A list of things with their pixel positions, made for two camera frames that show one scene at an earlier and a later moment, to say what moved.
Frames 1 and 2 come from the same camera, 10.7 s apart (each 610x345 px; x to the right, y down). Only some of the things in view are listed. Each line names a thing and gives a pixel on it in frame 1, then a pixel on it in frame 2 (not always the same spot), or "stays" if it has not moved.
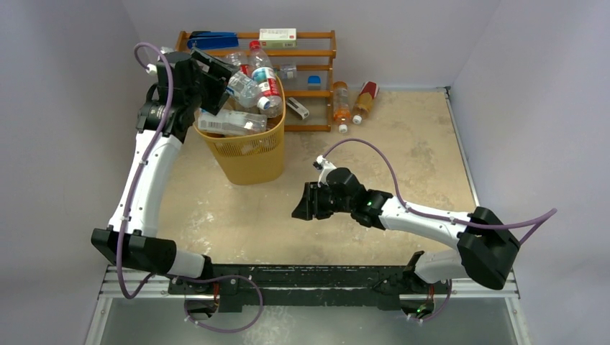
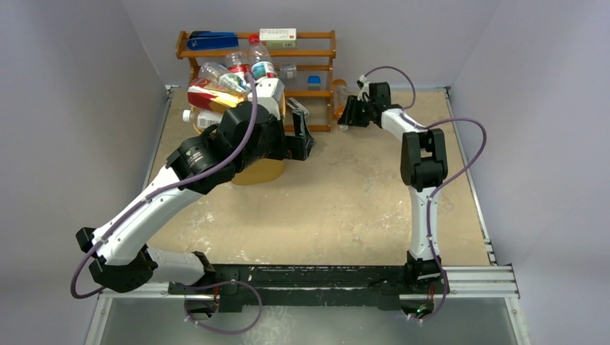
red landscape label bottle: x=265 y=77 stays
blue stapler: x=208 y=40 stays
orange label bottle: x=342 y=112 stays
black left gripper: x=217 y=76 → x=293 y=147
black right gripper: x=313 y=200 → x=359 y=111
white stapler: x=303 y=112 stays
